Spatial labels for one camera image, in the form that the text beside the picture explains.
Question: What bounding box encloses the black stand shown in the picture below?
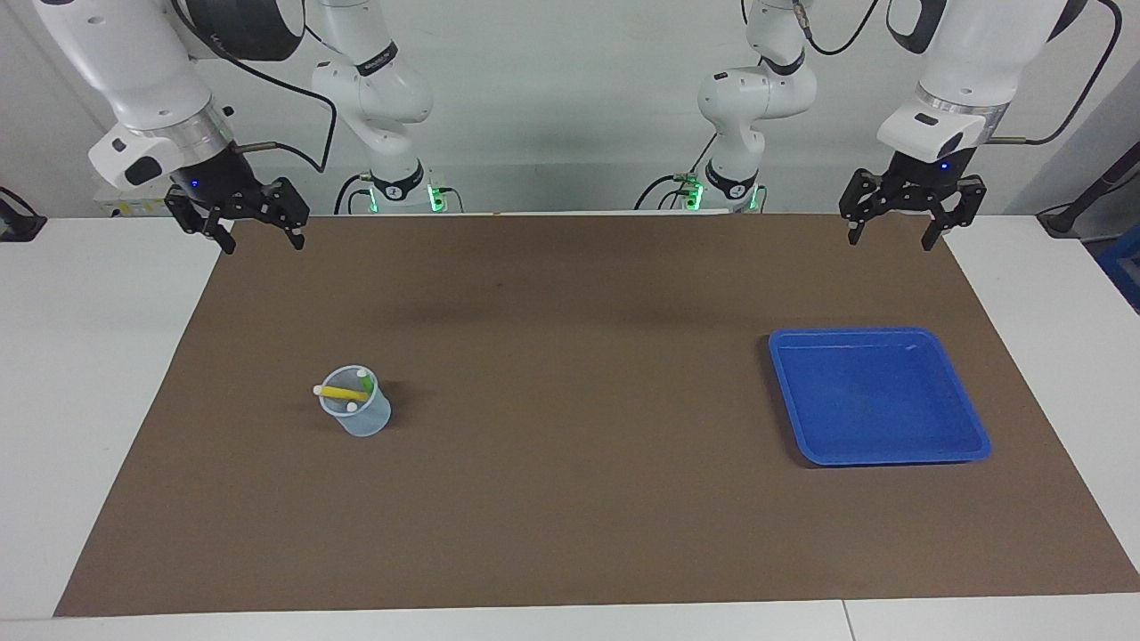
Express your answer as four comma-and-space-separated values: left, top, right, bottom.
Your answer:
1036, 142, 1140, 238
0, 185, 47, 243

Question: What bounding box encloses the blue plastic tray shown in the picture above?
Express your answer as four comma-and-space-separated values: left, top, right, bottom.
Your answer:
768, 327, 992, 467

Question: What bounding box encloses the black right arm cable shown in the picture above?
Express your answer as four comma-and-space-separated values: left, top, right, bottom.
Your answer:
169, 0, 340, 175

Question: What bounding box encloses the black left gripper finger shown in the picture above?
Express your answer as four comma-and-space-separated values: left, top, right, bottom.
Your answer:
921, 174, 989, 253
839, 168, 893, 247

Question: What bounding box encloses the white wall box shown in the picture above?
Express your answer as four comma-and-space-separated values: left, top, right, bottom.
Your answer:
94, 194, 172, 218

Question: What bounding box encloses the black base cable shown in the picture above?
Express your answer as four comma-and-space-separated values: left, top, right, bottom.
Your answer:
634, 132, 719, 213
334, 174, 375, 215

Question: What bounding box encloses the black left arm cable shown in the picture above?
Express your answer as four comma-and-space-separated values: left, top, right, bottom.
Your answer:
793, 0, 1121, 146

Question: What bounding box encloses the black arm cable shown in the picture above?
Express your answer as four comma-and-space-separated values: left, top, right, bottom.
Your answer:
793, 0, 1121, 146
169, 0, 340, 175

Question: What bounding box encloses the brown table mat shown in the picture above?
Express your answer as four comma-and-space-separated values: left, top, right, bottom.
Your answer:
53, 212, 1140, 618

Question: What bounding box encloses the clear plastic cup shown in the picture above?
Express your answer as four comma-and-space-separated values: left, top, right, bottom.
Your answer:
319, 364, 393, 438

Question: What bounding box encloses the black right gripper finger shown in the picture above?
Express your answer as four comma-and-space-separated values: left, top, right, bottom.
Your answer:
165, 189, 238, 256
258, 176, 311, 251

